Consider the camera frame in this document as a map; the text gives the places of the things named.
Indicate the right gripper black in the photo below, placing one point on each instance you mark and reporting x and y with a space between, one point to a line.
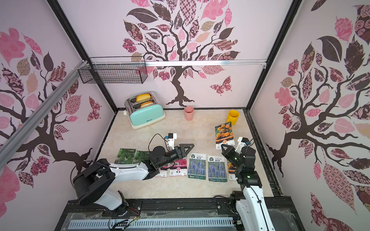
235 156

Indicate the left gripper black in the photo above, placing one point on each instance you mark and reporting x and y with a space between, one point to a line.
178 150

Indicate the marigold seed packet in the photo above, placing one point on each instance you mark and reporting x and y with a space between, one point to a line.
224 135
231 171

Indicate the hollyhock seed packet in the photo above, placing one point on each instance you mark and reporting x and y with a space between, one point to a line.
163 172
179 168

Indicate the lavender seed packet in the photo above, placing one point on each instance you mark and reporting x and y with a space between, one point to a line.
197 166
216 169

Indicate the green gourd seed packet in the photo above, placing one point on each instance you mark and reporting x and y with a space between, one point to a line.
141 156

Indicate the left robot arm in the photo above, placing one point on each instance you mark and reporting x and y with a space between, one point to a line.
92 186

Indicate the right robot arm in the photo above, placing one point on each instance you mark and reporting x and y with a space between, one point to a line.
249 202

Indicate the pink cup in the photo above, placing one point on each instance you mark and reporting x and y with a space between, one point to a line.
189 113

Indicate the yellow mug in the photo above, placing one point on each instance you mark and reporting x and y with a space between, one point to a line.
232 117

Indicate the toast slice front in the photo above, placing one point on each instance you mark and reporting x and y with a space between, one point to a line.
146 104

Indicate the toast slice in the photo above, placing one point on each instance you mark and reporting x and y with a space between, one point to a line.
143 97
146 104

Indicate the mint green toaster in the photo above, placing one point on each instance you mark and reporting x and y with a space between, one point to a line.
141 117

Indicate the toast slice rear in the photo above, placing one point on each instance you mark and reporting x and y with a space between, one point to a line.
143 97

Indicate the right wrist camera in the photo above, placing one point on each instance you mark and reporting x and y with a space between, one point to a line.
242 142

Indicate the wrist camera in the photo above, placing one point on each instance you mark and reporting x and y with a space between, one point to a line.
170 140
242 142

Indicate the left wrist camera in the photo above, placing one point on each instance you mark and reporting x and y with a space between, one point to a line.
170 140

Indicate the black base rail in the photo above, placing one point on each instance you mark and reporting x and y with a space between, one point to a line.
216 207

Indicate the black wire basket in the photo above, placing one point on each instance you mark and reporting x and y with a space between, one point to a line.
114 70

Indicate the white slotted cable duct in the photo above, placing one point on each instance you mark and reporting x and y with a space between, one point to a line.
153 224

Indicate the aluminium rail left wall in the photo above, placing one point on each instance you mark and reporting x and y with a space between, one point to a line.
20 136

